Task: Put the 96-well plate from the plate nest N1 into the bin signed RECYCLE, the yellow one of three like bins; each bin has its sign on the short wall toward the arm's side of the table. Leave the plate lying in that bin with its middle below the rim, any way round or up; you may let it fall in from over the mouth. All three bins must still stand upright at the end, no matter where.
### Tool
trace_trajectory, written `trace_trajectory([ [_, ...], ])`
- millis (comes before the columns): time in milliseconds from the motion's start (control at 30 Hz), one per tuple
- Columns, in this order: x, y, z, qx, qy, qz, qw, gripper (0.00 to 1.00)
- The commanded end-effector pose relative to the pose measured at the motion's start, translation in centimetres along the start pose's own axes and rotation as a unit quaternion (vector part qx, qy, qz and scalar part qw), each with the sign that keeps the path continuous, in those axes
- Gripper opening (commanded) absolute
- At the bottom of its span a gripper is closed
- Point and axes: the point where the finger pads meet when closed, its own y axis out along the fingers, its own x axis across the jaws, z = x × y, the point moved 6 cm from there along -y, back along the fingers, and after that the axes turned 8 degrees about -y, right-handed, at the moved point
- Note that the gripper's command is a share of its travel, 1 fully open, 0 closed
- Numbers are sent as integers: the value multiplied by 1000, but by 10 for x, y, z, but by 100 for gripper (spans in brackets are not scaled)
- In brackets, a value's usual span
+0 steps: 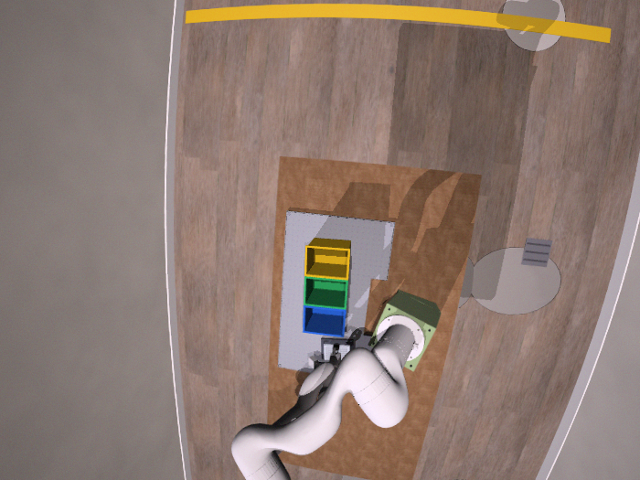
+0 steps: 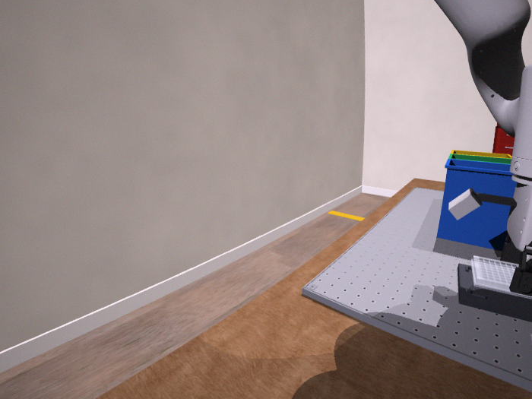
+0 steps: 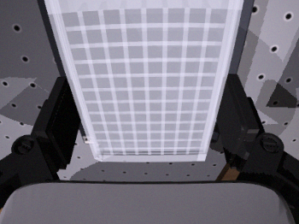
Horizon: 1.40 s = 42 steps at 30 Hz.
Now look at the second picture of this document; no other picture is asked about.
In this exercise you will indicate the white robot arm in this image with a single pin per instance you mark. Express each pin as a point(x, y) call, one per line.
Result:
point(492, 31)

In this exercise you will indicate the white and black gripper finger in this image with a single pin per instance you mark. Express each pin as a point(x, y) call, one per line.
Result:
point(522, 279)
point(509, 252)

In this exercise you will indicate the blue bin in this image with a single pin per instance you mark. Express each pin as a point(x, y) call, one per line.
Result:
point(485, 226)

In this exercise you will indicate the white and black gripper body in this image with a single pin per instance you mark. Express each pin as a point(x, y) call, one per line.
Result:
point(519, 225)

